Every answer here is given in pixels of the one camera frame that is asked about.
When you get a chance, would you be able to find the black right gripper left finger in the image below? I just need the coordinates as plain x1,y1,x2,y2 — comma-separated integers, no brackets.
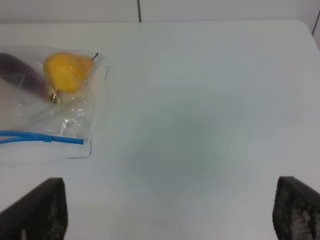
0,177,68,240

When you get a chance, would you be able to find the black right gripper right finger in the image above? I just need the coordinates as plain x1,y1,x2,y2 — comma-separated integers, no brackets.
272,176,320,240

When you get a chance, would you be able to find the clear blue-zip file bag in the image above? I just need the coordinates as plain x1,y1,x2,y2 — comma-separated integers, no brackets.
0,44,107,161

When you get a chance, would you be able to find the yellow toy pear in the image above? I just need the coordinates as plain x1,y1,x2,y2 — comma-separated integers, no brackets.
43,52,99,93

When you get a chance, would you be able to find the purple toy eggplant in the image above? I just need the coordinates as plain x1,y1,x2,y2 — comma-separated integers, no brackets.
0,52,61,104

